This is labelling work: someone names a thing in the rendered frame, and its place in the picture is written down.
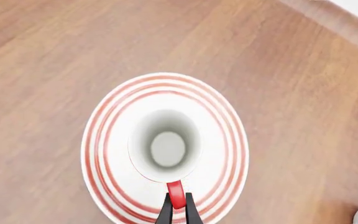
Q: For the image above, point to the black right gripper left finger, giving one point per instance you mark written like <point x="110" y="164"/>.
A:
<point x="165" y="213"/>

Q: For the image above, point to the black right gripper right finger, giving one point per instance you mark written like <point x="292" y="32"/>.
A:
<point x="191" y="213"/>

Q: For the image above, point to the red mug white inside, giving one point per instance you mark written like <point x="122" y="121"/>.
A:
<point x="166" y="147"/>

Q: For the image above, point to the white plate with red rings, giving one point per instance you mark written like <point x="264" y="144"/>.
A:
<point x="110" y="163"/>

